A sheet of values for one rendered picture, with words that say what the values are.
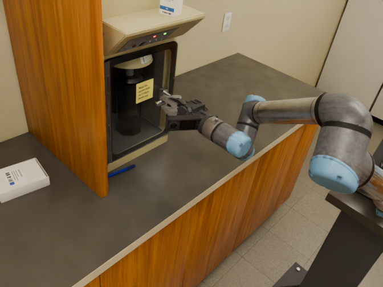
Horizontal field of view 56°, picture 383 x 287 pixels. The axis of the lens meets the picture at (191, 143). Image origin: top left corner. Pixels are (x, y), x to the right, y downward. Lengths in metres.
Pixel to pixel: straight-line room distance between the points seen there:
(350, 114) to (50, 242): 0.90
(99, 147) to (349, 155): 0.69
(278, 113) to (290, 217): 1.64
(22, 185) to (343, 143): 0.98
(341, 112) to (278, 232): 1.71
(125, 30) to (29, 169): 0.62
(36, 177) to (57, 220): 0.18
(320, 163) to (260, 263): 1.53
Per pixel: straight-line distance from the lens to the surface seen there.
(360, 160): 0.91
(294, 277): 2.35
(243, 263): 2.32
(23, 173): 1.34
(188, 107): 1.18
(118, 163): 1.36
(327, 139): 0.90
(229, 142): 1.09
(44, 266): 1.13
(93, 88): 1.01
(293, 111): 1.05
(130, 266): 1.31
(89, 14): 0.93
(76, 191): 1.30
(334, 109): 0.93
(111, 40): 1.02
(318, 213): 2.79
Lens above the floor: 1.86
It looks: 37 degrees down
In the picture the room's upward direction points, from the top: 8 degrees clockwise
